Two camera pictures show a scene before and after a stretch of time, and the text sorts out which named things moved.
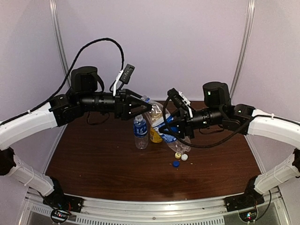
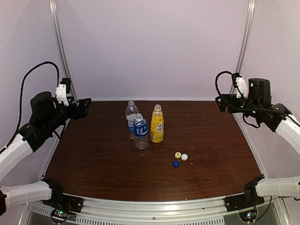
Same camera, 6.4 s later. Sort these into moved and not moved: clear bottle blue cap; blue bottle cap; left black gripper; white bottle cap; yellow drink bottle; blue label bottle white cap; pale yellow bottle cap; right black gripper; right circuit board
Moved: right black gripper; left black gripper; clear bottle blue cap
Not moved: white bottle cap; yellow drink bottle; right circuit board; pale yellow bottle cap; blue bottle cap; blue label bottle white cap
